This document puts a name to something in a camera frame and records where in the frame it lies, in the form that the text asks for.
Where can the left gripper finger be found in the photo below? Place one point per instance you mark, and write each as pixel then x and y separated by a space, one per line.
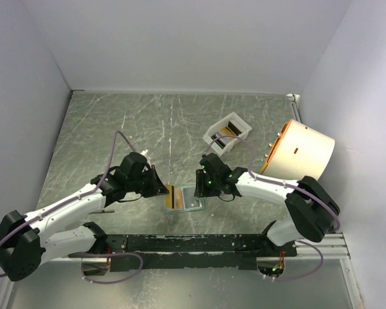
pixel 160 187
pixel 150 192

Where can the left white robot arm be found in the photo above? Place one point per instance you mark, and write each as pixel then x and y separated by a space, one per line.
pixel 29 240

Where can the green card holder wallet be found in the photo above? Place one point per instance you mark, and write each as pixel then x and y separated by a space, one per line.
pixel 183 210

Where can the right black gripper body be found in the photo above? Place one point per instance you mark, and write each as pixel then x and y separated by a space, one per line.
pixel 213 188

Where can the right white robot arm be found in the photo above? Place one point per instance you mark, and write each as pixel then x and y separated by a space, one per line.
pixel 312 212

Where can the aluminium extrusion frame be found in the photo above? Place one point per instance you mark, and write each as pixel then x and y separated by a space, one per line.
pixel 314 278

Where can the white card tray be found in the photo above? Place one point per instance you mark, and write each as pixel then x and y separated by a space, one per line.
pixel 222 144

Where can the gold card in tray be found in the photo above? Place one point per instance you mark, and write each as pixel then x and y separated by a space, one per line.
pixel 230 129

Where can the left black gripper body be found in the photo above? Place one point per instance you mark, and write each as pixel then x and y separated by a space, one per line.
pixel 145 179

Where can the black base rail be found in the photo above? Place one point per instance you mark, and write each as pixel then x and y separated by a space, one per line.
pixel 155 251

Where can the dark credit card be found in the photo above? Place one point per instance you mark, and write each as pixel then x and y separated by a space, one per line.
pixel 190 202

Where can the beige cylindrical drum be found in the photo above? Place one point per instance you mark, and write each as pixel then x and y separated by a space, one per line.
pixel 298 151

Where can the small metal rod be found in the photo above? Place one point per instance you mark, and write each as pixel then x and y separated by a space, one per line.
pixel 103 211

